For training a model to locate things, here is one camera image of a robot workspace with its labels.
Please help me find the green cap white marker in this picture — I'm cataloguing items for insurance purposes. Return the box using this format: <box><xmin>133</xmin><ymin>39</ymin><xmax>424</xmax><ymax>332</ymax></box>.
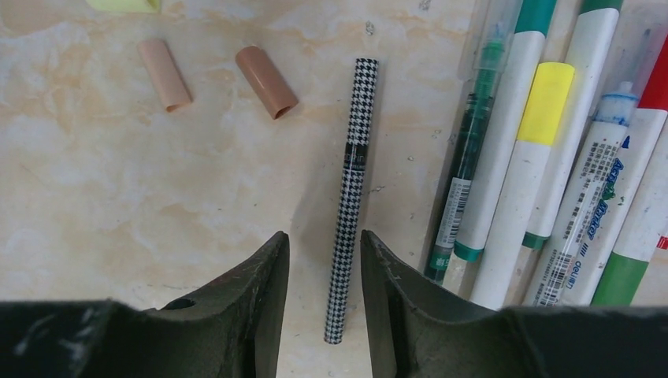
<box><xmin>454</xmin><ymin>0</ymin><xmax>556</xmax><ymax>262</ymax></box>

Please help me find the yellow cap white marker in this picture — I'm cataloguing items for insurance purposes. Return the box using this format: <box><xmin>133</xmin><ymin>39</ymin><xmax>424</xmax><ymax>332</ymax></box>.
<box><xmin>470</xmin><ymin>62</ymin><xmax>575</xmax><ymax>309</ymax></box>

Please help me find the brown pen cap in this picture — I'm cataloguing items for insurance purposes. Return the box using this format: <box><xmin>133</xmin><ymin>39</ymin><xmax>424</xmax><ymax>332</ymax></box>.
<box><xmin>235</xmin><ymin>46</ymin><xmax>299</xmax><ymax>120</ymax></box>

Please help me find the red cap green-end marker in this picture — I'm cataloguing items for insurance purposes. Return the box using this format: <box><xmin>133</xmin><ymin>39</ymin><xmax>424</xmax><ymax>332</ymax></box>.
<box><xmin>559</xmin><ymin>46</ymin><xmax>667</xmax><ymax>306</ymax></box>

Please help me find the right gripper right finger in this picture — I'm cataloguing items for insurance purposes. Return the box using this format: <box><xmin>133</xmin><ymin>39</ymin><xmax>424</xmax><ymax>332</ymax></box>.
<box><xmin>361</xmin><ymin>230</ymin><xmax>667</xmax><ymax>377</ymax></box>

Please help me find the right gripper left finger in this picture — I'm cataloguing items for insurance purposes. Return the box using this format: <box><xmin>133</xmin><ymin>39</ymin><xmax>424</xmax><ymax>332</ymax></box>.
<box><xmin>1</xmin><ymin>232</ymin><xmax>290</xmax><ymax>377</ymax></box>

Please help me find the yellow pen cap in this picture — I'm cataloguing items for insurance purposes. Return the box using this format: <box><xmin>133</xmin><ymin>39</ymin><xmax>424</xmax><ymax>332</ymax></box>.
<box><xmin>86</xmin><ymin>0</ymin><xmax>161</xmax><ymax>13</ymax></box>

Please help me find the houndstooth patterned pen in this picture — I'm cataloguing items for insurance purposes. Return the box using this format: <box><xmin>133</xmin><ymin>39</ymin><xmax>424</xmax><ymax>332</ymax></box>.
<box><xmin>324</xmin><ymin>57</ymin><xmax>380</xmax><ymax>345</ymax></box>

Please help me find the red cap white marker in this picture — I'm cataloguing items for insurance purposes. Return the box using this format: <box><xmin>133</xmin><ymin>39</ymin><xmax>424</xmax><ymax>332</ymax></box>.
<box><xmin>591</xmin><ymin>128</ymin><xmax>667</xmax><ymax>306</ymax></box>

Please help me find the dark green ink pen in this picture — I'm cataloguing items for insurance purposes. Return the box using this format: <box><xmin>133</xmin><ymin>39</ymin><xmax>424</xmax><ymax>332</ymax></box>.
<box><xmin>424</xmin><ymin>1</ymin><xmax>523</xmax><ymax>285</ymax></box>

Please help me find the blue tip acrylic marker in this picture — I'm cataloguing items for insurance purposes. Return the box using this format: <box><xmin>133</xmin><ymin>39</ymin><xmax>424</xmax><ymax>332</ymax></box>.
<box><xmin>523</xmin><ymin>12</ymin><xmax>667</xmax><ymax>306</ymax></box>

